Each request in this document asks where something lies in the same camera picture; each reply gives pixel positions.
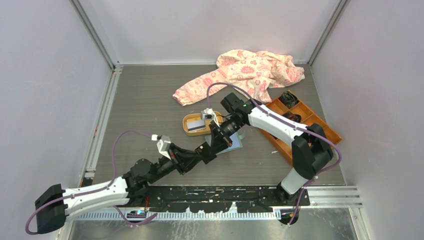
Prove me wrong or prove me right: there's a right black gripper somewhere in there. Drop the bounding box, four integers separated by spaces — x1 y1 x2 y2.
209 115 246 157

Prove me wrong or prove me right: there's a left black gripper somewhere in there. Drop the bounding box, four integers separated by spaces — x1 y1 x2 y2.
147 143 204 184

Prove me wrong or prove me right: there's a green card holder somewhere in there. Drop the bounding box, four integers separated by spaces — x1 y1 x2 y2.
205 132 244 155

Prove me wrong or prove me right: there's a yellow oval tray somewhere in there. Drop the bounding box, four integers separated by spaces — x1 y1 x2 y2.
182 112 212 137

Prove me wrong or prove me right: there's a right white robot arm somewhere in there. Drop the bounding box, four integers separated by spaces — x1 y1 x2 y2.
208 93 334 206

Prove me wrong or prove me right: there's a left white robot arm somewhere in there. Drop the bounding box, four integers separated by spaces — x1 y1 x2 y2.
31 142 224 235

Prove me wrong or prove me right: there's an orange compartment organizer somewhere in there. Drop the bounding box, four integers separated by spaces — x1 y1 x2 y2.
260 98 343 165

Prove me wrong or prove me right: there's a pink patterned garment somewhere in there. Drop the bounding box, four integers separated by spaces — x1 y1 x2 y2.
172 49 305 106

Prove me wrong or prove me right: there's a rolled brown tie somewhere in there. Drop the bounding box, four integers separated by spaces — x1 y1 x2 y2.
282 112 302 123

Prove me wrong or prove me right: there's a rolled dark tie back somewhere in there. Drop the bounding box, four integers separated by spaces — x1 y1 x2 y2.
278 91 300 109

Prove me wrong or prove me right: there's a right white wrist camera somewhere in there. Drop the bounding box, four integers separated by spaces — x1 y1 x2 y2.
200 108 219 125

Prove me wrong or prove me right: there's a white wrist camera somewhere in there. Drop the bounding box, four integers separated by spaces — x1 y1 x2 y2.
200 108 219 125
151 134 172 160

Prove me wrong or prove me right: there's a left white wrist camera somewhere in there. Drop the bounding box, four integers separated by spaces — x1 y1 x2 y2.
151 134 172 160

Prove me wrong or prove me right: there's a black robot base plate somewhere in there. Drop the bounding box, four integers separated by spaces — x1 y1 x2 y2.
114 184 311 215

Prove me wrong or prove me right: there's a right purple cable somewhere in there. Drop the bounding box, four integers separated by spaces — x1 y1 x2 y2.
206 82 343 226

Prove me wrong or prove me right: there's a purple cable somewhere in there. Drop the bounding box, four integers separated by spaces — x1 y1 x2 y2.
25 129 160 236
206 82 343 226

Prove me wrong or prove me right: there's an aluminium frame rail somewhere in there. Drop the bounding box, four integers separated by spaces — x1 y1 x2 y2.
68 0 124 80

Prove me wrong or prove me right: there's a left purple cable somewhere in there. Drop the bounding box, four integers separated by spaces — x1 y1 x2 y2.
25 129 160 236

